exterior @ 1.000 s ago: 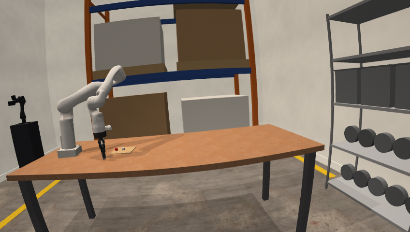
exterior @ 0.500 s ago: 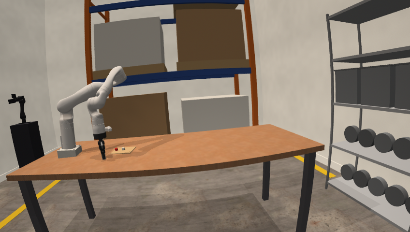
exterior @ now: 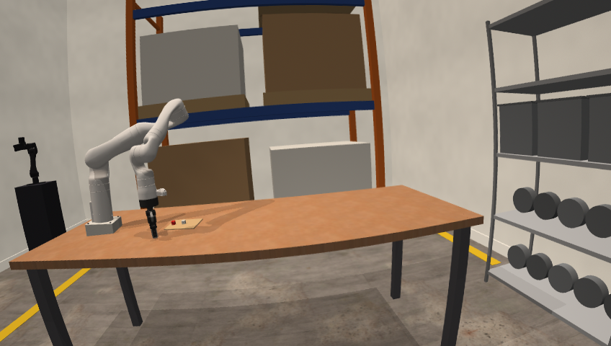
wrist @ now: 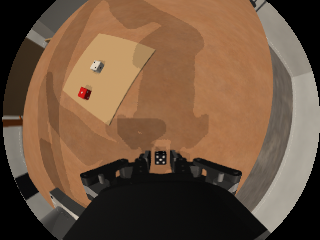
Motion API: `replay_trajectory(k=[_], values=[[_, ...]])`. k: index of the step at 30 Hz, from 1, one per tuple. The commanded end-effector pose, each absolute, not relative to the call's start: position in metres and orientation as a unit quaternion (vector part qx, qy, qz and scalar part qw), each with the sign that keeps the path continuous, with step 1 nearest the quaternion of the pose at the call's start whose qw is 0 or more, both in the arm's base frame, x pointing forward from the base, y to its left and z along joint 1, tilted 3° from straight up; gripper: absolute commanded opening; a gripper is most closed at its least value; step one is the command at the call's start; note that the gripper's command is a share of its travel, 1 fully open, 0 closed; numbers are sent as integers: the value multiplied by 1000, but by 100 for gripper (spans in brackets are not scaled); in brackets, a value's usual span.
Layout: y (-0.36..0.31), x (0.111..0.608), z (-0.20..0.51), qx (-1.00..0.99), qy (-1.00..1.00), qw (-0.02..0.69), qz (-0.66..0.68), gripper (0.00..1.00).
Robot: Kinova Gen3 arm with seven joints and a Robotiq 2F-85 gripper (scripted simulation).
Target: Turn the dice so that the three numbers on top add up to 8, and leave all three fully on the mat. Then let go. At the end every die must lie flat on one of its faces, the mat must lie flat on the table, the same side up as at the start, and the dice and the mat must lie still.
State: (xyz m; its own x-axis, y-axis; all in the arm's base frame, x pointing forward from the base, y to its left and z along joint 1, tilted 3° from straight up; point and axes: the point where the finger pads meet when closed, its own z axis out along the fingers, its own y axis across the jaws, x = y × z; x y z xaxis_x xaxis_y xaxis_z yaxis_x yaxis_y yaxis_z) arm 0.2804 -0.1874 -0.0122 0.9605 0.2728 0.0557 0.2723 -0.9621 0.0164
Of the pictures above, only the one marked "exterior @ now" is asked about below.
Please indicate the tan square mat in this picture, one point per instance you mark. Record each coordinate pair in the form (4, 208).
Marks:
(190, 224)

